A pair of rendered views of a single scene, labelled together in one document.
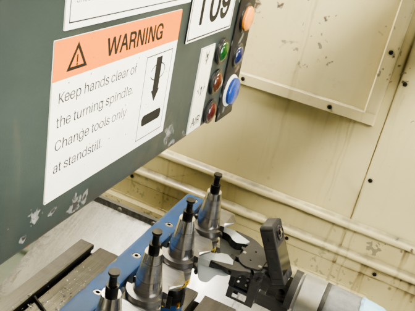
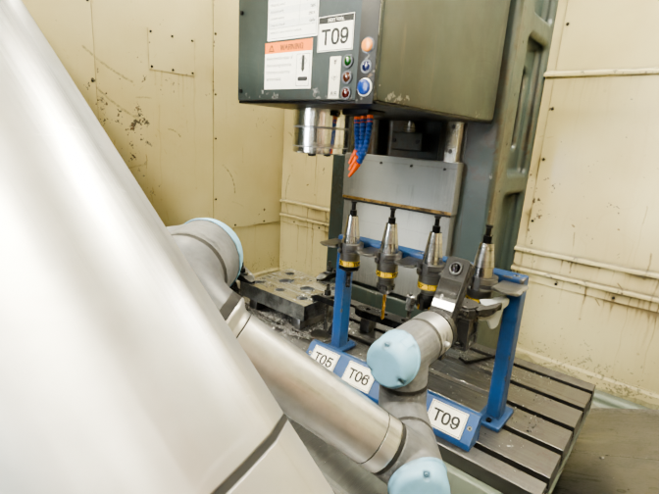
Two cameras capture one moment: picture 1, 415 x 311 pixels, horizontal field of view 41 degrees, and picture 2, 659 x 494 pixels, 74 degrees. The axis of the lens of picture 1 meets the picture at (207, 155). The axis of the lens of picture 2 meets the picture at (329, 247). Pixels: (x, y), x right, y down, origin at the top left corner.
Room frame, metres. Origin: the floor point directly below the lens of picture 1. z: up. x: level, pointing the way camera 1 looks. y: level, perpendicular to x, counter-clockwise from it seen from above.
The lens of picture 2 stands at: (0.86, -0.92, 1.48)
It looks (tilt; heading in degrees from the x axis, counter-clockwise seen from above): 14 degrees down; 110
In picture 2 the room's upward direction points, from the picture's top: 4 degrees clockwise
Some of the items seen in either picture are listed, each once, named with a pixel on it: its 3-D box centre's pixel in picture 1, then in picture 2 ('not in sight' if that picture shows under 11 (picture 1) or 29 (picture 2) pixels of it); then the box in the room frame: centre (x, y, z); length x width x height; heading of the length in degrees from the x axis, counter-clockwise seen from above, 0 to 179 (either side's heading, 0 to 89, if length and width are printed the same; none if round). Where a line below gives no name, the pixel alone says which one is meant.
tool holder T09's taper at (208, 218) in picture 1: (210, 207); (484, 259); (0.86, -0.03, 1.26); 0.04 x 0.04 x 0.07
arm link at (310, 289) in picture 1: (307, 295); (430, 335); (0.79, -0.22, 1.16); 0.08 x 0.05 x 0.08; 161
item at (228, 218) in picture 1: (217, 215); (508, 288); (0.91, -0.04, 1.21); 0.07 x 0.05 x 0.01; 71
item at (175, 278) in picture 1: (163, 275); (409, 263); (0.70, 0.03, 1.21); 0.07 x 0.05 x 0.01; 71
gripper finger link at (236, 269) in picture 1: (233, 265); not in sight; (0.80, -0.09, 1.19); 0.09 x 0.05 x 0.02; 95
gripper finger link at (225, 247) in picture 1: (225, 243); (494, 314); (0.89, -0.07, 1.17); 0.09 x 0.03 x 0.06; 46
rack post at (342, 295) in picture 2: not in sight; (342, 298); (0.51, 0.15, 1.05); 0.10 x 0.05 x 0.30; 71
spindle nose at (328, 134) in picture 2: not in sight; (321, 131); (0.37, 0.28, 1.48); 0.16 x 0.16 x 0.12
